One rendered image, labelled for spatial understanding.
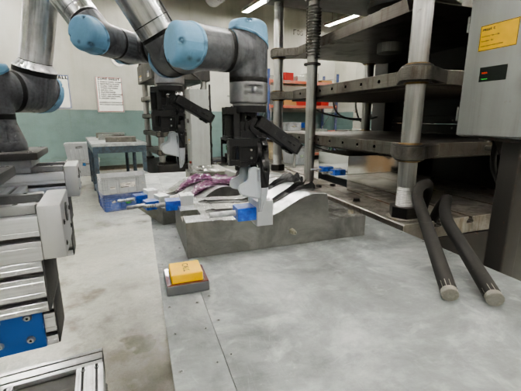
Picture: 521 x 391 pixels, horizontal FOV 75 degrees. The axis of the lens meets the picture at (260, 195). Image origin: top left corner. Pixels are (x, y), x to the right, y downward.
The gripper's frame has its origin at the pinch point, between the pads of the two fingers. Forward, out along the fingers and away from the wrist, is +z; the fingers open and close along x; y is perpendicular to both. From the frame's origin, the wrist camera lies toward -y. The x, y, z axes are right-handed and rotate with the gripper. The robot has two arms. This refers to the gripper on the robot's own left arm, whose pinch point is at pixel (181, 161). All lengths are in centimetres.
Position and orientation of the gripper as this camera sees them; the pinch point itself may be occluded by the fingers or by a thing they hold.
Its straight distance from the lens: 96.7
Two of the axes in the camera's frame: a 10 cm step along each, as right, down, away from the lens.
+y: -9.4, 0.7, -3.3
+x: 3.4, 2.1, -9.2
